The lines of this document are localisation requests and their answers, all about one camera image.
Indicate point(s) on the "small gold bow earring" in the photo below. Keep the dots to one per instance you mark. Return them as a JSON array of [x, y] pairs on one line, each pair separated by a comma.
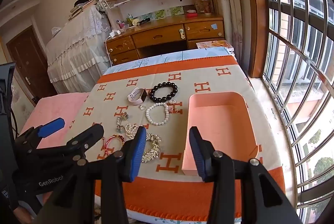
[[123, 116]]

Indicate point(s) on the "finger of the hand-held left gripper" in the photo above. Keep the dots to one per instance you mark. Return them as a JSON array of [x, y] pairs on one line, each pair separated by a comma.
[[86, 138], [52, 126]]

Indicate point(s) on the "stack of books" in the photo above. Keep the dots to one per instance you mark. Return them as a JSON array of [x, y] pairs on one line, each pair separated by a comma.
[[81, 8]]

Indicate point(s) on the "white lace cover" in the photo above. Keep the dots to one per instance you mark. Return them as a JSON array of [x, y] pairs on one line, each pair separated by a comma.
[[78, 43]]

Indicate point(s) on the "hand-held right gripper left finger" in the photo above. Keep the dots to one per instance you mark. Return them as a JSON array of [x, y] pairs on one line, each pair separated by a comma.
[[137, 154]]

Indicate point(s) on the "silver pearl hair clip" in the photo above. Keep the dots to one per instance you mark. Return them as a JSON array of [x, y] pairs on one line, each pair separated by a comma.
[[131, 130]]

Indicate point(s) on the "brown jar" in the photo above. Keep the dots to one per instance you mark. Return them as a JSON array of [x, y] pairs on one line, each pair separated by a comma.
[[206, 6]]

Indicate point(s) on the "pink blanket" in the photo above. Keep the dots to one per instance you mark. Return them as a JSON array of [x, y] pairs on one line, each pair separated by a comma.
[[65, 106]]

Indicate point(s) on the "light green drawer lock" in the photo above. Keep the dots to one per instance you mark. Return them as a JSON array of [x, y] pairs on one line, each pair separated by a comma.
[[181, 33]]

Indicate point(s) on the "beige printed curtain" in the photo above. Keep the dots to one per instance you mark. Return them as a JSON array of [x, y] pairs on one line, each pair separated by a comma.
[[229, 4]]

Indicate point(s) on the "white charger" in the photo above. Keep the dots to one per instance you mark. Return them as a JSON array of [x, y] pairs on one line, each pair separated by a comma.
[[115, 33]]

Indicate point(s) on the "red case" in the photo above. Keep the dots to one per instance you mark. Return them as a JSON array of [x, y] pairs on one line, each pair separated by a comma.
[[191, 15]]

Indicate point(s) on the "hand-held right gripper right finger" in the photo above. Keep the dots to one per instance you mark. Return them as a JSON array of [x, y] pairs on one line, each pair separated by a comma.
[[197, 154]]

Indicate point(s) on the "wooden desk with drawers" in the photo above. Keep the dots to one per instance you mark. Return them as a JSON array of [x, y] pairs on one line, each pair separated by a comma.
[[156, 36]]

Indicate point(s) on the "brown wooden door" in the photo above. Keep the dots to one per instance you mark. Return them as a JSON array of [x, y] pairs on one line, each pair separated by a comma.
[[28, 62]]

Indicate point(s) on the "red bangle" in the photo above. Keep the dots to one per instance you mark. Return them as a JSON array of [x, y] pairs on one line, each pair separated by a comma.
[[109, 141]]

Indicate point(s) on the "pink plastic box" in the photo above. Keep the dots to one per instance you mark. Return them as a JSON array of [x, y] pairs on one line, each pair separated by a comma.
[[221, 122]]

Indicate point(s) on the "black flashlight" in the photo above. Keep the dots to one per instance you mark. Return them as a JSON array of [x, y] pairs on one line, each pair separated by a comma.
[[144, 21]]

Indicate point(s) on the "wooden window frame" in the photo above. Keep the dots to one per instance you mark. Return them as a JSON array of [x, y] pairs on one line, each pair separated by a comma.
[[257, 17]]

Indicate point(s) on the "orange and beige printed blanket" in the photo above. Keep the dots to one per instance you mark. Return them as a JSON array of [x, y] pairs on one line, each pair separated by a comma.
[[208, 75]]

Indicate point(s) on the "green picture cards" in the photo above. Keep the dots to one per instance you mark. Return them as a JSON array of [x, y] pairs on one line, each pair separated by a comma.
[[167, 12]]

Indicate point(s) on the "metal window grille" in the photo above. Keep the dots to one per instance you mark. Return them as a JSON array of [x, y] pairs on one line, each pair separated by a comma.
[[300, 56]]

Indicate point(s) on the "light blue leaf-print bed sheet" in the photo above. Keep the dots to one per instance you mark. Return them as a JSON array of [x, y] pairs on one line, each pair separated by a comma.
[[161, 59]]

